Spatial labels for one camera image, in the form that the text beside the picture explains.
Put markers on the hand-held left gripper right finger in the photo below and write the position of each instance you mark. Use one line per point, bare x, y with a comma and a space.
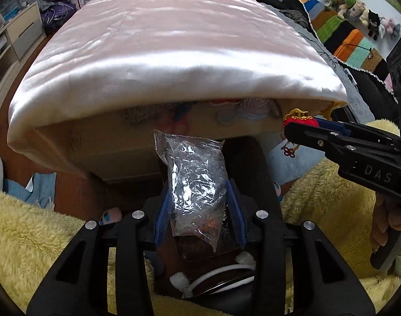
237, 219

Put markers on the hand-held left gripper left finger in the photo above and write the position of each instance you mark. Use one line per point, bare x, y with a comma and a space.
162, 219

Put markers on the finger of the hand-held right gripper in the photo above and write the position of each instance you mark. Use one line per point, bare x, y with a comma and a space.
338, 126
322, 143

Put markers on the red gold fabric ornament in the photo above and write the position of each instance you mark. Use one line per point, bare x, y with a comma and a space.
301, 120

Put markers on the clear plastic bag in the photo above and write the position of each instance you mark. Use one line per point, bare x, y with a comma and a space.
195, 187

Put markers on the person's right hand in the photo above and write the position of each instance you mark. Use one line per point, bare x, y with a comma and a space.
380, 217

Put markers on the blue hairbrush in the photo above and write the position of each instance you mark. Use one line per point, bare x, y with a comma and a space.
246, 112

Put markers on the colourful crocheted blanket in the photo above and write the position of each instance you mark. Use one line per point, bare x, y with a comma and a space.
345, 36

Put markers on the row of plush toys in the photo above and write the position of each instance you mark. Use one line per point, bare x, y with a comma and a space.
352, 3

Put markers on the pink satin tablecloth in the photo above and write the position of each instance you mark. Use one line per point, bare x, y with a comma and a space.
174, 56

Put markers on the purple backpack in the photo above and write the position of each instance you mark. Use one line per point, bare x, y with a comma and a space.
58, 16

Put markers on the white drawer cabinet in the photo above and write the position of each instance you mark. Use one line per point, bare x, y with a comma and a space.
15, 36

